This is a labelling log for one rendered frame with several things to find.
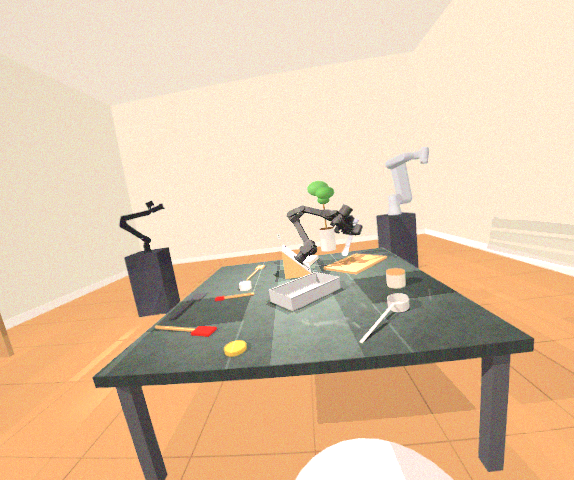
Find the red spatula with wooden handle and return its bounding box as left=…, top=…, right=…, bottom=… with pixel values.
left=156, top=325, right=217, bottom=337

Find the white measuring scoop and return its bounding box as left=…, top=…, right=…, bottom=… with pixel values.
left=360, top=293, right=409, bottom=344

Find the yellow round disc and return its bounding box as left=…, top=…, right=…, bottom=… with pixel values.
left=224, top=340, right=246, bottom=357

